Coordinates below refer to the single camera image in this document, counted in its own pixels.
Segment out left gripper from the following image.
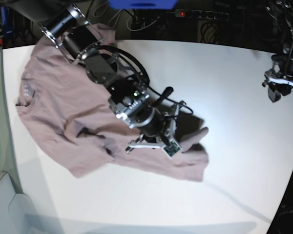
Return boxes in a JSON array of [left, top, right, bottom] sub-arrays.
[[268, 55, 293, 102]]

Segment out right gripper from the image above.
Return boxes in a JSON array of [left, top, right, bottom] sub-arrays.
[[136, 107, 169, 144]]

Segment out mauve pink t-shirt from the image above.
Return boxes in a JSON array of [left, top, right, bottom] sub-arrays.
[[16, 36, 209, 182]]

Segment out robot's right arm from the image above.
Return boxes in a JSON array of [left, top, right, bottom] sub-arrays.
[[5, 0, 175, 145]]

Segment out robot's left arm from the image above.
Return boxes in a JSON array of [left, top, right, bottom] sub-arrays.
[[262, 0, 293, 103]]

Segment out black power strip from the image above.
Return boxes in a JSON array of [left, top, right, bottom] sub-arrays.
[[174, 9, 229, 21]]

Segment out blue box overhead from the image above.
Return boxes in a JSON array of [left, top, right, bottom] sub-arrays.
[[108, 0, 177, 9]]

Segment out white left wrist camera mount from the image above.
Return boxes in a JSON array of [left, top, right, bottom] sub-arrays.
[[264, 69, 293, 87]]

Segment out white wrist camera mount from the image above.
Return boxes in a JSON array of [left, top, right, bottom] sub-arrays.
[[264, 69, 293, 87], [125, 101, 186, 158]]

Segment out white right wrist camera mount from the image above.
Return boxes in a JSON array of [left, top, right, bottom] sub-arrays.
[[125, 101, 186, 158]]

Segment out grey white cable loops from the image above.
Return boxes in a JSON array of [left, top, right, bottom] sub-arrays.
[[92, 9, 162, 32]]

